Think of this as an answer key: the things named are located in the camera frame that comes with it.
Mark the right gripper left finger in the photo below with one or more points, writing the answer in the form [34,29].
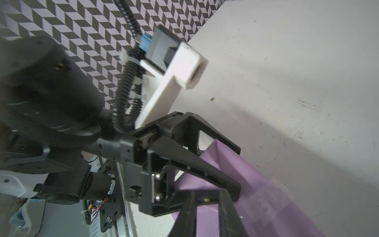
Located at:
[185,224]

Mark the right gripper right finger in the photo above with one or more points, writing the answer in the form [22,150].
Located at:
[231,216]

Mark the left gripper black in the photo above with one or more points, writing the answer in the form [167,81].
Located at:
[150,155]

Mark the pink wrapping paper sheet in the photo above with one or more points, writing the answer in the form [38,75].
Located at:
[291,222]

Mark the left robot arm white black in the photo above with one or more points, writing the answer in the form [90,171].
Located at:
[54,122]

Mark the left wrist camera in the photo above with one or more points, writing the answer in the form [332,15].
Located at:
[154,73]

